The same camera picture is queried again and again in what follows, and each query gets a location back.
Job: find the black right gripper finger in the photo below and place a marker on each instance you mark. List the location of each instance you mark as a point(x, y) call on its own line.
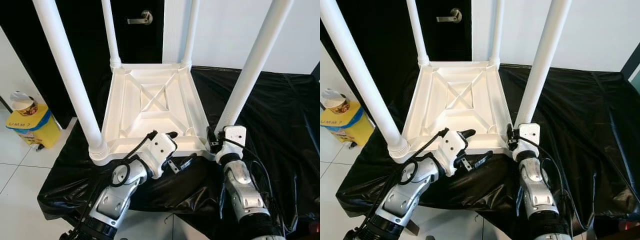
point(509, 134)
point(210, 136)

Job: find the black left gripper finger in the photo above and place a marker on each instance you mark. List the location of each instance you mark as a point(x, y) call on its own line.
point(483, 159)
point(468, 133)
point(171, 135)
point(188, 161)

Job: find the black plastic sheet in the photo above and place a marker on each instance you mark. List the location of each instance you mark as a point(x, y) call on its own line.
point(585, 130)
point(280, 130)

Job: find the yellow box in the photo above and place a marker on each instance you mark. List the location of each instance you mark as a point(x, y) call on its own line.
point(345, 127)
point(35, 131)

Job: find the instant noodle cup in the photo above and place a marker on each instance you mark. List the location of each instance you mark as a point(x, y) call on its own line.
point(24, 104)
point(336, 102)

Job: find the black door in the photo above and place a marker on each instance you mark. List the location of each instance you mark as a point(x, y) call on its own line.
point(380, 30)
point(85, 30)

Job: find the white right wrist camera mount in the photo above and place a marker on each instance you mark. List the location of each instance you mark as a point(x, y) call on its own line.
point(529, 137)
point(234, 140)

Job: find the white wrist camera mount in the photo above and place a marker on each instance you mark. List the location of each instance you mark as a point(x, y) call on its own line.
point(159, 150)
point(452, 147)
point(234, 140)
point(529, 137)

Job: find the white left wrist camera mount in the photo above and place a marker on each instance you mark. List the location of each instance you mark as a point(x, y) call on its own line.
point(159, 150)
point(452, 147)

